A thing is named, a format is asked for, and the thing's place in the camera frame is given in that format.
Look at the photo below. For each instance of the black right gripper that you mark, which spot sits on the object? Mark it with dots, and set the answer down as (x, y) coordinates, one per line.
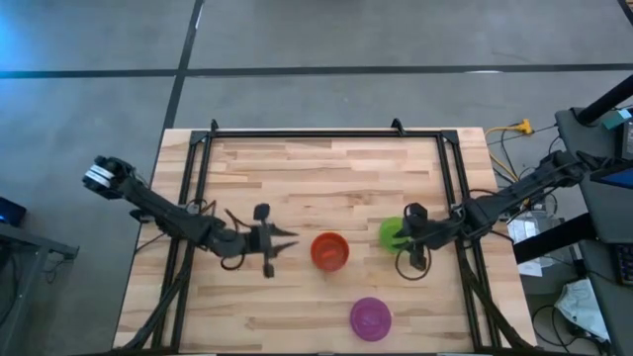
(427, 235)

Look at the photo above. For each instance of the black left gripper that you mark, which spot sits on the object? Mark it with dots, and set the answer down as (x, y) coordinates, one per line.
(262, 242)

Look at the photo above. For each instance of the green plastic bowl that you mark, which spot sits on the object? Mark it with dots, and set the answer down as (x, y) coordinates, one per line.
(388, 232)

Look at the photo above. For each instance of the red plastic bowl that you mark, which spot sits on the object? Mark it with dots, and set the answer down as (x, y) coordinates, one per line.
(330, 251)

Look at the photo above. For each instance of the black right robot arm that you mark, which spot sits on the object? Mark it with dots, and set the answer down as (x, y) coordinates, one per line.
(519, 190)

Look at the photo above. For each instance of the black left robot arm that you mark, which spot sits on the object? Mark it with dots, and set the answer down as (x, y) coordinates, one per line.
(163, 212)

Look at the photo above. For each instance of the purple plastic bowl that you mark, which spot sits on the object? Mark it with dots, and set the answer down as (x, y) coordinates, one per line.
(371, 319)

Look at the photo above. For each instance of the white paper sheets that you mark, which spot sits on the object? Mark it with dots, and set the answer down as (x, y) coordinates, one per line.
(525, 232)

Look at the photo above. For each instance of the black desk beam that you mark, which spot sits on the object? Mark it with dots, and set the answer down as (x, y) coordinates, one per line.
(554, 238)

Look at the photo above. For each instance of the white plastic bag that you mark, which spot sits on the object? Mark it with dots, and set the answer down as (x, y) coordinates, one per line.
(583, 306)

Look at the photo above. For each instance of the grey desk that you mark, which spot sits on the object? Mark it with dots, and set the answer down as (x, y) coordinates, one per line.
(605, 217)

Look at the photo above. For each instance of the tablet with blue screen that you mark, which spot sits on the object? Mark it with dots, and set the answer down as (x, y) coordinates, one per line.
(615, 176)

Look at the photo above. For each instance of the black keyboard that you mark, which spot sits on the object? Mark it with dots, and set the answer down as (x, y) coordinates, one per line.
(625, 264)

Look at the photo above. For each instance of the black pole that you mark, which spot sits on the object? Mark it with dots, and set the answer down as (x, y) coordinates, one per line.
(605, 101)

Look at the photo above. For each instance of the small teal box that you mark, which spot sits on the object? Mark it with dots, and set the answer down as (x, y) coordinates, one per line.
(624, 118)

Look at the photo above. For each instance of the grey side table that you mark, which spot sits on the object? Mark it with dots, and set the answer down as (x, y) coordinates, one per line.
(29, 242)

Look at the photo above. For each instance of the black device with blue light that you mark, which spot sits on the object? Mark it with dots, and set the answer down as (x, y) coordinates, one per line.
(10, 211)

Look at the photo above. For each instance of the black aluminium table frame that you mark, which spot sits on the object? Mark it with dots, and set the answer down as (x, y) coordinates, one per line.
(321, 133)

